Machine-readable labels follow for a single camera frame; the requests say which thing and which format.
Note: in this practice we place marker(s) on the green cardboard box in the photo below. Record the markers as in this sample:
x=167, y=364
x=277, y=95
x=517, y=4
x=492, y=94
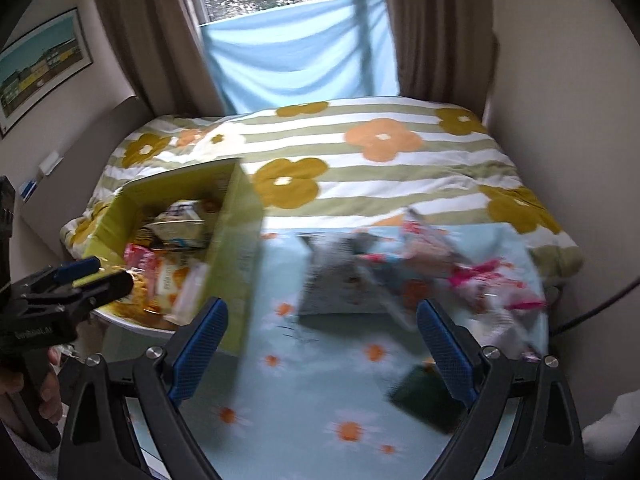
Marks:
x=240, y=240

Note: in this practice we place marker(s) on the small white object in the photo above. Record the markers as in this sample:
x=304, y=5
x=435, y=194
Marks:
x=51, y=163

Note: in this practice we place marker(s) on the person's left hand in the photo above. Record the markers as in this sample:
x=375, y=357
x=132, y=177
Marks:
x=52, y=390

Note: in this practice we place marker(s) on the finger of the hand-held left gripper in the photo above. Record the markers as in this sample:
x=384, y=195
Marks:
x=105, y=290
x=77, y=270

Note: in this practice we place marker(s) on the yellow snack packet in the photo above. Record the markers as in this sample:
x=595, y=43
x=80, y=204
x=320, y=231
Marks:
x=140, y=295

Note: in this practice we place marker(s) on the orange snack packet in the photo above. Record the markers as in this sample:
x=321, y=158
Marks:
x=172, y=280

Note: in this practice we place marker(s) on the dark green snack packet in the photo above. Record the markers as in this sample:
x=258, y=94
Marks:
x=420, y=400

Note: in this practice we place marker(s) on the framed picture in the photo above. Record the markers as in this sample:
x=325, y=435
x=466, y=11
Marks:
x=40, y=70

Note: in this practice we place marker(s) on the small blue object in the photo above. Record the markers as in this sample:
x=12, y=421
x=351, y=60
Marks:
x=30, y=188

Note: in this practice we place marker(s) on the white cloth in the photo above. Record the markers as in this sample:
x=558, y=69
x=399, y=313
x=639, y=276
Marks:
x=612, y=425

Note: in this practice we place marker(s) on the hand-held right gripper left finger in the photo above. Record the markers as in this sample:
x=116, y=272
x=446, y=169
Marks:
x=197, y=355

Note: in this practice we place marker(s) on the blue daisy tablecloth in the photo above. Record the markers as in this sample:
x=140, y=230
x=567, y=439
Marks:
x=320, y=360

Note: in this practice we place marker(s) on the grey bed headboard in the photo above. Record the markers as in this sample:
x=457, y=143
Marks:
x=85, y=150

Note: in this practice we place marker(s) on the light blue cloth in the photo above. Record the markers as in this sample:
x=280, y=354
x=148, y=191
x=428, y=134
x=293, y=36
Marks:
x=300, y=55

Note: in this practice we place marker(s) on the pile of snack packets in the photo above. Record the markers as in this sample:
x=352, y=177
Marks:
x=450, y=260

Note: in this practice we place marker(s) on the grey snack packet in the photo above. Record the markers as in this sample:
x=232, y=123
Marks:
x=330, y=280

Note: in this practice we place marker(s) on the brown curtain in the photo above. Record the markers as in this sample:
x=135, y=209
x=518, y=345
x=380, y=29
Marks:
x=150, y=35
x=440, y=35

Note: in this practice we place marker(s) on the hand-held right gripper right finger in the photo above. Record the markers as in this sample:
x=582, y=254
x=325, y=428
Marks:
x=445, y=355

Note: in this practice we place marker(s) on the red snack packet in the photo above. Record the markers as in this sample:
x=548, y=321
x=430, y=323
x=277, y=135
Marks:
x=140, y=257

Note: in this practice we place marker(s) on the floral striped blanket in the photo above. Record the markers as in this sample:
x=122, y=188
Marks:
x=400, y=180

